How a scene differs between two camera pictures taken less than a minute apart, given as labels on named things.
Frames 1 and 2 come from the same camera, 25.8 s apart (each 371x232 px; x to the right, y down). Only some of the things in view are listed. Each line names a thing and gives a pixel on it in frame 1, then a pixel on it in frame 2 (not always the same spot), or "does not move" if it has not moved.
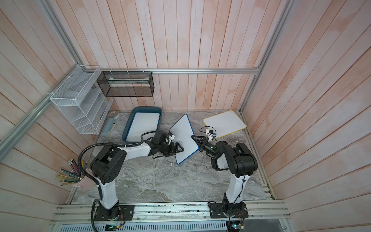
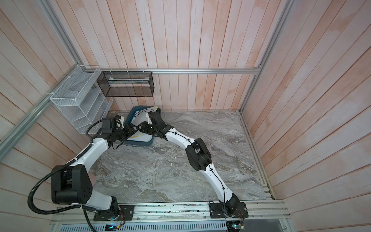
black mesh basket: [126, 83] does not move
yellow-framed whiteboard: [224, 123] to [139, 116]
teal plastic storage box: [143, 109] does not move
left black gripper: [173, 152] to [130, 131]
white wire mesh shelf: [79, 98] does not move
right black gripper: [196, 141] to [144, 128]
